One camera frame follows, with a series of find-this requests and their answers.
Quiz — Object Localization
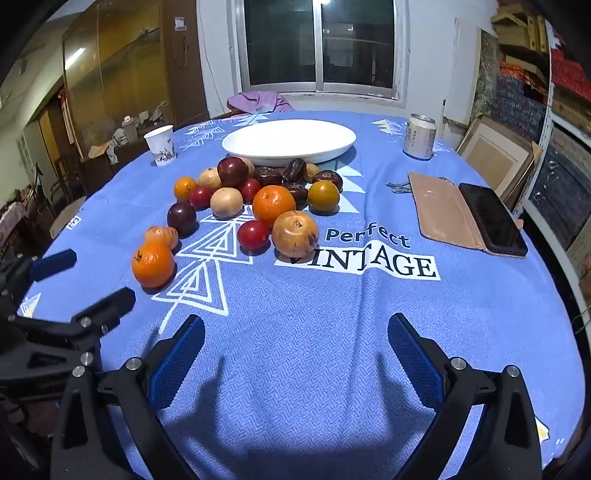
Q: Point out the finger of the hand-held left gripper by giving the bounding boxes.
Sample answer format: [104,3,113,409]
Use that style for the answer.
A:
[0,249,78,305]
[18,287,137,344]

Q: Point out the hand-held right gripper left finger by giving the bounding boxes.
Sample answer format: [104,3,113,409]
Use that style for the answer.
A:
[50,315,206,480]

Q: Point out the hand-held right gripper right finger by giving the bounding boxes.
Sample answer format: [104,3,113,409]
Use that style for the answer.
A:
[388,312,542,480]

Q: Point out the striped peach-coloured fruit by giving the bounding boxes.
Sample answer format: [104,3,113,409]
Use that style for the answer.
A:
[144,225,179,252]

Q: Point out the dark purple plum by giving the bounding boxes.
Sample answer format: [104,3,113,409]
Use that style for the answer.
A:
[217,156,250,189]
[167,201,198,237]

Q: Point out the small orange mandarin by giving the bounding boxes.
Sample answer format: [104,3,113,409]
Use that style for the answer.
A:
[174,176,199,202]

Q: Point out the red plum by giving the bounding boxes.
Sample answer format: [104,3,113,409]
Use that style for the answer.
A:
[239,178,262,204]
[189,185,214,210]
[237,220,270,251]

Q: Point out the tan round pear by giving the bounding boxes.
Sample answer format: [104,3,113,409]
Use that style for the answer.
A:
[198,167,223,191]
[210,187,244,219]

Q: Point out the brown-red apple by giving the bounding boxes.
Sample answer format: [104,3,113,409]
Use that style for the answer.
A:
[271,210,320,258]

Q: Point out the large orange mandarin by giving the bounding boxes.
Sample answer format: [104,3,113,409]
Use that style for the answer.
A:
[252,184,297,223]

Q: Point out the yellow-green mandarin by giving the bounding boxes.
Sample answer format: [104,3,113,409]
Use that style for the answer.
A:
[307,180,341,213]

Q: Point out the dark red fruit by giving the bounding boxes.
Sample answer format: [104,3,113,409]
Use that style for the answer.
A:
[312,170,344,192]

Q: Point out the dark brown fruit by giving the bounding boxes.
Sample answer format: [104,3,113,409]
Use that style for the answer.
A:
[283,158,307,182]
[254,166,284,186]
[281,182,309,208]

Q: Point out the white oval plate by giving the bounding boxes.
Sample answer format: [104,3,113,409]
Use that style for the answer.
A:
[222,119,358,167]

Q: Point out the blue printed tablecloth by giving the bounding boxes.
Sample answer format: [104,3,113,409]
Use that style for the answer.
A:
[18,110,578,480]

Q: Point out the white paper cup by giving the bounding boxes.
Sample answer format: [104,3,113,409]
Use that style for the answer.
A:
[143,125,177,167]

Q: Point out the black phone in tan case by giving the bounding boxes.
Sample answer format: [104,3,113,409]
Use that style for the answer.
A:
[409,172,528,258]

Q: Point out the wooden glass cabinet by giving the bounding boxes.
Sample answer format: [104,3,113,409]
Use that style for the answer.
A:
[60,0,211,158]

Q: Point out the silver drink can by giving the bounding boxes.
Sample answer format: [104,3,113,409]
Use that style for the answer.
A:
[403,114,437,161]

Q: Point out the purple garment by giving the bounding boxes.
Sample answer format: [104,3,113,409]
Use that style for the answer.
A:
[226,91,296,114]

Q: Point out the stack of patterned boxes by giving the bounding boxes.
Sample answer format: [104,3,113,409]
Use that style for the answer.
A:
[489,0,591,153]

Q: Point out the green patterned panel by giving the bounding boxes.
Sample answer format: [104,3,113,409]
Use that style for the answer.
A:
[473,28,502,121]

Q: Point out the sliding glass window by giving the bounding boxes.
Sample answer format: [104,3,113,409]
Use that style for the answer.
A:
[231,0,409,100]

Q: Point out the wooden picture frame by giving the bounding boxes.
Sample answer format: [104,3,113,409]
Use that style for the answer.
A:
[456,115,543,204]

